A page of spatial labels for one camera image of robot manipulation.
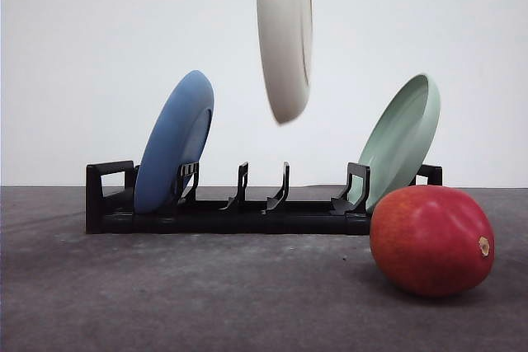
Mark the white plate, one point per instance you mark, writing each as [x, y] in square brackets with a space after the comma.
[286, 32]

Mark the red pomegranate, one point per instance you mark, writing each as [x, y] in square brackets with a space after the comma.
[431, 240]

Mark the blue plate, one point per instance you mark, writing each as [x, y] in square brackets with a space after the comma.
[176, 138]

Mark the green plate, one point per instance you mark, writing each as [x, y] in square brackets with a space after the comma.
[399, 140]

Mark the black dish rack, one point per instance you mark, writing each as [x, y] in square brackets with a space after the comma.
[111, 205]

